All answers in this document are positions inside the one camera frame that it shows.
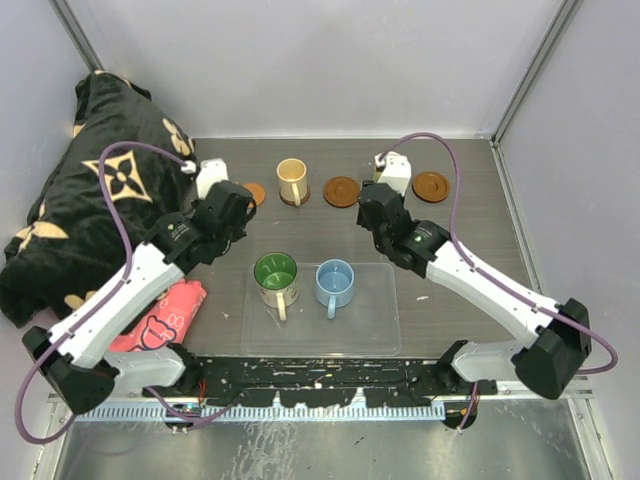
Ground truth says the brown ringed wooden coaster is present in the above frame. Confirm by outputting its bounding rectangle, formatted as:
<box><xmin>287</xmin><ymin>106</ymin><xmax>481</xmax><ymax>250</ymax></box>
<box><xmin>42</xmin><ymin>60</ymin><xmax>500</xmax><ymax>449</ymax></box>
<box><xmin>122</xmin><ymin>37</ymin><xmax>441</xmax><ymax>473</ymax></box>
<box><xmin>323</xmin><ymin>176</ymin><xmax>360</xmax><ymax>208</ymax></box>

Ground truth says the orange coaster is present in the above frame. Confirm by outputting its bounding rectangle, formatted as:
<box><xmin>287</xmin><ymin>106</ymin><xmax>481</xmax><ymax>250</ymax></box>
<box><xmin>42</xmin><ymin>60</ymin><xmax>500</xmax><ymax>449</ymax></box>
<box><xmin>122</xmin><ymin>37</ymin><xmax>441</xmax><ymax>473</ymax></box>
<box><xmin>243</xmin><ymin>182</ymin><xmax>266</xmax><ymax>206</ymax></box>

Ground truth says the light brown ringed coaster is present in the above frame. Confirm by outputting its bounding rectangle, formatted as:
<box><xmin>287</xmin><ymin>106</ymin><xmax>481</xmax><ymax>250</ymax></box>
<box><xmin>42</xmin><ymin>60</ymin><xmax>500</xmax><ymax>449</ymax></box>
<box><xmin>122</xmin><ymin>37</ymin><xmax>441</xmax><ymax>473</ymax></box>
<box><xmin>412</xmin><ymin>171</ymin><xmax>450</xmax><ymax>203</ymax></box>

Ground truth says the dark brown coaster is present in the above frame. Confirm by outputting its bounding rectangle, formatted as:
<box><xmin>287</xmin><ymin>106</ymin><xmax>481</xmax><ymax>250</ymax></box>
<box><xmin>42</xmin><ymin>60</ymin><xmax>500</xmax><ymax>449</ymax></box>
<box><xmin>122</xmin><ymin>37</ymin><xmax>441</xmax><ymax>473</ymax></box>
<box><xmin>278</xmin><ymin>187</ymin><xmax>311</xmax><ymax>207</ymax></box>

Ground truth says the blue mug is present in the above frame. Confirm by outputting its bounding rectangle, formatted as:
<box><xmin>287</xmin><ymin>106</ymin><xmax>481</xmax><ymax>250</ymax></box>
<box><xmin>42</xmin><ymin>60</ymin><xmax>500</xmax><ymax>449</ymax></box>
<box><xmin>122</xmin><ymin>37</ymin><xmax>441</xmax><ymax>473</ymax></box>
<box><xmin>315</xmin><ymin>259</ymin><xmax>355</xmax><ymax>320</ymax></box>

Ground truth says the yellow mug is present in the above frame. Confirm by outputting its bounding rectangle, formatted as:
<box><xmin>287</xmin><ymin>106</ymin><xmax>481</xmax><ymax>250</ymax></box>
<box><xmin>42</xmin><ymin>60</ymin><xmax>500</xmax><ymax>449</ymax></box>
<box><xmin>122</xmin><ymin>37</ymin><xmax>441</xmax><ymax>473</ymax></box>
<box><xmin>276</xmin><ymin>158</ymin><xmax>310</xmax><ymax>207</ymax></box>

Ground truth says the olive green white mug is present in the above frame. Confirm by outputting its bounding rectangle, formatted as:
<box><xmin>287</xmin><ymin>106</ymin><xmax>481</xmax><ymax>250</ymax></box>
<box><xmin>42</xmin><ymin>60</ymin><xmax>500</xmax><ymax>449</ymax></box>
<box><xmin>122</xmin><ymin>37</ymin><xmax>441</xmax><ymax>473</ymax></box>
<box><xmin>372</xmin><ymin>153</ymin><xmax>386</xmax><ymax>183</ymax></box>

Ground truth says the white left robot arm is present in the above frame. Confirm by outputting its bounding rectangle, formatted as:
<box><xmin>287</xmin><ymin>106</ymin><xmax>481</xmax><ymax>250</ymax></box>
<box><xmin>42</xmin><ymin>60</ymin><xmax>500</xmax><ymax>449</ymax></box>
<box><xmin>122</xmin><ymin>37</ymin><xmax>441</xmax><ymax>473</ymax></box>
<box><xmin>22</xmin><ymin>180</ymin><xmax>256</xmax><ymax>415</ymax></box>

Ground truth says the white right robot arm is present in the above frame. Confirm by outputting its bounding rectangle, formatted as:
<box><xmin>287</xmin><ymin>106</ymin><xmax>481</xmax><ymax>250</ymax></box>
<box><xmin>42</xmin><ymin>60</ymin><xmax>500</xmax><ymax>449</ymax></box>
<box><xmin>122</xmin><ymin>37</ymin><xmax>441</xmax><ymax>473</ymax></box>
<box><xmin>357</xmin><ymin>181</ymin><xmax>592</xmax><ymax>400</ymax></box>

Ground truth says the green interior mug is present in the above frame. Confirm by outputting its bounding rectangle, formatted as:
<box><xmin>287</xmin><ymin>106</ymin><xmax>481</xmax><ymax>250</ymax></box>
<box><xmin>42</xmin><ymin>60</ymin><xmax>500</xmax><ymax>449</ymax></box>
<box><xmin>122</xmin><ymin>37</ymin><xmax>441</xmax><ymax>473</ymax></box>
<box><xmin>253</xmin><ymin>252</ymin><xmax>299</xmax><ymax>322</ymax></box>

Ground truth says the clear plastic tray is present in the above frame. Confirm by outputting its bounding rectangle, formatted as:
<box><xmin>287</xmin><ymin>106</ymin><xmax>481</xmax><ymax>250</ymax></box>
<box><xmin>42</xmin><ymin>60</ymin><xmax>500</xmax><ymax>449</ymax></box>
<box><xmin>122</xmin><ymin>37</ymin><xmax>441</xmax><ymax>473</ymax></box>
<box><xmin>241</xmin><ymin>263</ymin><xmax>401</xmax><ymax>358</ymax></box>

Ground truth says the pink printed cloth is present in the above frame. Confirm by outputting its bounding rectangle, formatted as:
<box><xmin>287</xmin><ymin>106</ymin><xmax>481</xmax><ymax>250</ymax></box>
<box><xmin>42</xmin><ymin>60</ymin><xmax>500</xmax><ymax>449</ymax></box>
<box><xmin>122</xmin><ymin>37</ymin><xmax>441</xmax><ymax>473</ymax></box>
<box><xmin>109</xmin><ymin>279</ymin><xmax>207</xmax><ymax>352</ymax></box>

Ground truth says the black floral plush blanket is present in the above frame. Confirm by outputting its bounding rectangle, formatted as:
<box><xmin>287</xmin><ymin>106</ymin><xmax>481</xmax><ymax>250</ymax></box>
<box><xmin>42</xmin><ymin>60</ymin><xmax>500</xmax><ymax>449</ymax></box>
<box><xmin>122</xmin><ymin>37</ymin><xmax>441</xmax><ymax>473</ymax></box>
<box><xmin>1</xmin><ymin>70</ymin><xmax>195</xmax><ymax>328</ymax></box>

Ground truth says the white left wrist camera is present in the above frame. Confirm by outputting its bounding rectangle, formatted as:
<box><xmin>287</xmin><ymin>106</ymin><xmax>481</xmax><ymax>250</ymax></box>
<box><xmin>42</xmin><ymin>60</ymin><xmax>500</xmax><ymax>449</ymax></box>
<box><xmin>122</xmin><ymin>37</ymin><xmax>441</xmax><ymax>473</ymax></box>
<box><xmin>180</xmin><ymin>158</ymin><xmax>229</xmax><ymax>200</ymax></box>

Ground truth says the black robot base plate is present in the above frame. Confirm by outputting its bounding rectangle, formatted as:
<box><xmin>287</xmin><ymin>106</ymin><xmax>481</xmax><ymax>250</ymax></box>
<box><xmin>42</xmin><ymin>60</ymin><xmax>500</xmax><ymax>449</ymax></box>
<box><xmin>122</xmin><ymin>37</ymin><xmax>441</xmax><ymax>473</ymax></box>
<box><xmin>142</xmin><ymin>353</ymin><xmax>499</xmax><ymax>409</ymax></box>

